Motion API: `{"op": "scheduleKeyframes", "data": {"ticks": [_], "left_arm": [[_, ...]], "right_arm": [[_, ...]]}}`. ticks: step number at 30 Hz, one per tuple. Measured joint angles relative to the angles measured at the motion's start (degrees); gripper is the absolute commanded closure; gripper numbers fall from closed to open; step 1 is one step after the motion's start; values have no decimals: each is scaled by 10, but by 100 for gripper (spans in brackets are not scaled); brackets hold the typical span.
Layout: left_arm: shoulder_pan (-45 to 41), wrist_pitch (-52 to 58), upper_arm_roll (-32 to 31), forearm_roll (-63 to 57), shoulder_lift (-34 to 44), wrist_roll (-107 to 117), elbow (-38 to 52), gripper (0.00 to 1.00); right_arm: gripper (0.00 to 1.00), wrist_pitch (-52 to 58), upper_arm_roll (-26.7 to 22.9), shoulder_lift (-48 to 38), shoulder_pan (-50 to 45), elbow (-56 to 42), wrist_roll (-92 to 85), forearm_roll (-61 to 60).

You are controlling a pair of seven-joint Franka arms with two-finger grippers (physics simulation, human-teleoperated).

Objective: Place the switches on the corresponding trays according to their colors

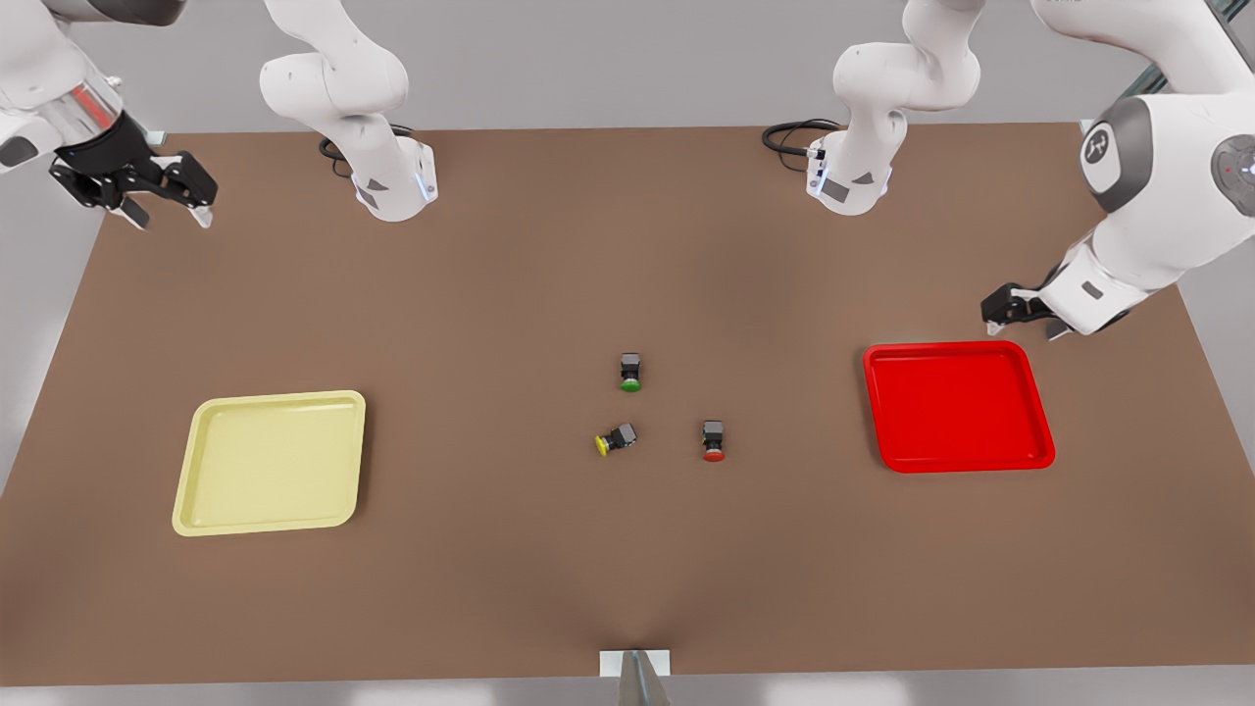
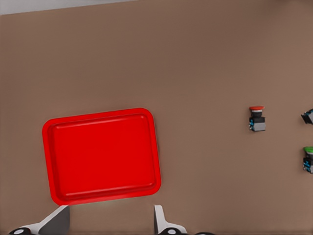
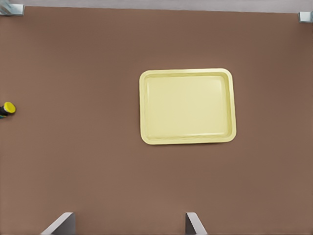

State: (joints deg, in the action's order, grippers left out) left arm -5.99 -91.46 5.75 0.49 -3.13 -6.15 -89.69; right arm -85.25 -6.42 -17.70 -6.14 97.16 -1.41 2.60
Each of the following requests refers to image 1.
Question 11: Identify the red tray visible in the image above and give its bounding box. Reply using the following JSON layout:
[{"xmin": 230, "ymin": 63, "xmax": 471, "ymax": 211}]
[{"xmin": 863, "ymin": 340, "xmax": 1057, "ymax": 474}]

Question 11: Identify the pale yellow tray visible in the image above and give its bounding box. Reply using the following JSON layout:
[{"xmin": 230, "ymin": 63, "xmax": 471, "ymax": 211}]
[{"xmin": 172, "ymin": 390, "xmax": 368, "ymax": 537}]

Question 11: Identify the black right arm cable loop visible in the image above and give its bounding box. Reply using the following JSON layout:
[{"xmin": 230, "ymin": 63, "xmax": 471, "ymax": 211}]
[{"xmin": 319, "ymin": 124, "xmax": 415, "ymax": 179}]

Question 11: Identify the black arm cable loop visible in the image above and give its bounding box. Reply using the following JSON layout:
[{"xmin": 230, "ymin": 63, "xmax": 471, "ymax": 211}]
[
  {"xmin": 762, "ymin": 119, "xmax": 844, "ymax": 174},
  {"xmin": 319, "ymin": 124, "xmax": 415, "ymax": 179}
]

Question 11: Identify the silver frame post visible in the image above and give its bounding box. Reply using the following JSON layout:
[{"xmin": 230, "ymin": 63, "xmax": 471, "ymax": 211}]
[
  {"xmin": 600, "ymin": 649, "xmax": 673, "ymax": 706},
  {"xmin": 1079, "ymin": 0, "xmax": 1255, "ymax": 136}
]

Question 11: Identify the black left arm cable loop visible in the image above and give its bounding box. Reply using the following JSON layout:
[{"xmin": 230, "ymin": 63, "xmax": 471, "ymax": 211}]
[{"xmin": 762, "ymin": 119, "xmax": 844, "ymax": 174}]

